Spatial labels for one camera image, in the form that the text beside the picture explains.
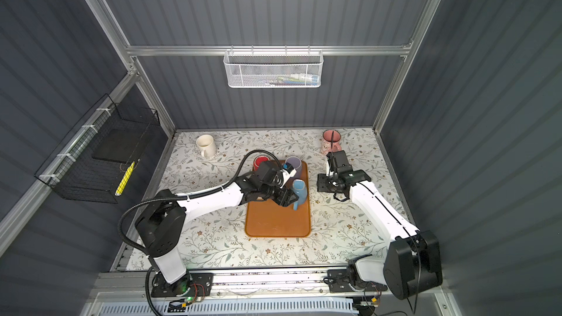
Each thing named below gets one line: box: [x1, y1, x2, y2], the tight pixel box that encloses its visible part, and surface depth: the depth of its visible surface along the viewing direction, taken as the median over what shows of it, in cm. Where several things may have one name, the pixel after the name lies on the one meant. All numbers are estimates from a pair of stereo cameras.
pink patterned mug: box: [321, 128, 342, 156], surface depth 105 cm
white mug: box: [196, 133, 217, 160], surface depth 107 cm
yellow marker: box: [114, 160, 136, 197], surface depth 70 cm
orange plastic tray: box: [245, 160, 312, 238], surface depth 89 cm
